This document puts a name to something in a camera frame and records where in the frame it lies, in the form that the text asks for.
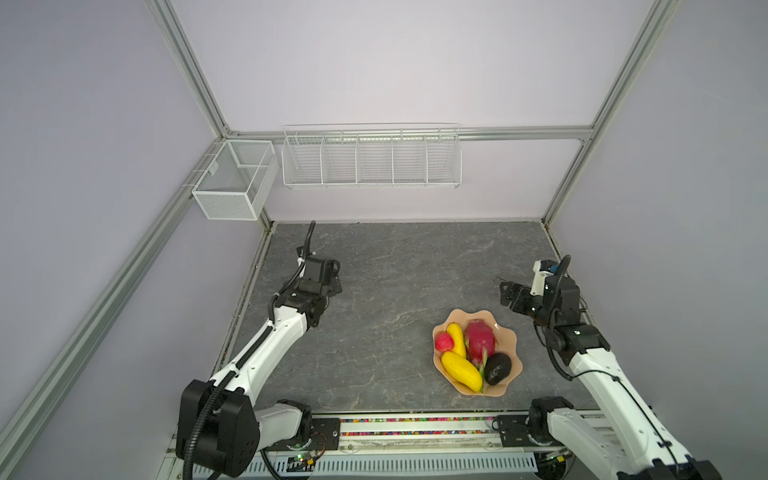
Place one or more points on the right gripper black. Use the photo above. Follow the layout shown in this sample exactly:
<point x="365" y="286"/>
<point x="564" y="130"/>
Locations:
<point x="523" y="294"/>

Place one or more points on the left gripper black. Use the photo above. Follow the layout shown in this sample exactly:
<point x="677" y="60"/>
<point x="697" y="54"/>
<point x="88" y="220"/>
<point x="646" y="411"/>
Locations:
<point x="335" y="287"/>

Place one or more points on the pink fake dragon fruit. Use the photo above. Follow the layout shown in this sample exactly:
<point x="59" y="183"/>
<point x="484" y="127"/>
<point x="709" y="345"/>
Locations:
<point x="480" y="342"/>

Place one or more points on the dark fake avocado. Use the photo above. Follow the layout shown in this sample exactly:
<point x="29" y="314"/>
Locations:
<point x="497" y="368"/>

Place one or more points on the yellow fake fruit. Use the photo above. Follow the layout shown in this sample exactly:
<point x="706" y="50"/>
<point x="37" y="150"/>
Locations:
<point x="456" y="333"/>
<point x="463" y="371"/>

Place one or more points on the small red fake apple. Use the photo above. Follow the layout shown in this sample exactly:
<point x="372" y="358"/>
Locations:
<point x="443" y="342"/>

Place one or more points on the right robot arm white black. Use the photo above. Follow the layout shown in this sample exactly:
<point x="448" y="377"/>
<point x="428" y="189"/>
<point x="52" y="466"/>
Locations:
<point x="579" y="352"/>

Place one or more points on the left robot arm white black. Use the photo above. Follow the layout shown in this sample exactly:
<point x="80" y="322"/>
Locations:
<point x="219" y="425"/>

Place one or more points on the peach wavy fruit bowl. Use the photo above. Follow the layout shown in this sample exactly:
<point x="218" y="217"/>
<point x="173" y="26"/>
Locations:
<point x="506" y="342"/>

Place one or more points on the white mesh box basket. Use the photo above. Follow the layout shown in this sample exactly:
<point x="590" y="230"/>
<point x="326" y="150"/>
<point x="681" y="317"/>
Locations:
<point x="237" y="181"/>

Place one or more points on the white ventilation grille strip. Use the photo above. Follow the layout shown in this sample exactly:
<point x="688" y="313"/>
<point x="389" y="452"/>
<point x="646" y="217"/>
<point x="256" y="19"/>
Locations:
<point x="408" y="465"/>

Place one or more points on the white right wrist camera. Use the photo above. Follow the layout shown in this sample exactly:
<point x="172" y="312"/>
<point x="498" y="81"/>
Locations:
<point x="542" y="270"/>

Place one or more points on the long white wire basket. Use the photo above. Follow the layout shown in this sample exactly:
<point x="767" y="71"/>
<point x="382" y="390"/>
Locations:
<point x="372" y="155"/>

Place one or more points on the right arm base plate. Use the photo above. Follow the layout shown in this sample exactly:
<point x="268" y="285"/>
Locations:
<point x="513" y="430"/>

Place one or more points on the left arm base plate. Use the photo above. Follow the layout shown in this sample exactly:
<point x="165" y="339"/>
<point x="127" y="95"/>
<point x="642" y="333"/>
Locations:
<point x="324" y="433"/>

